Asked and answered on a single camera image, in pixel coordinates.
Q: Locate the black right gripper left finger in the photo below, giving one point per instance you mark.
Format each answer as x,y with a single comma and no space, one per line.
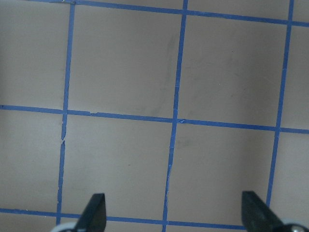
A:
93,218

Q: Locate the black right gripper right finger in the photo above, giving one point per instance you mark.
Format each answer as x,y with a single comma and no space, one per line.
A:
256,216

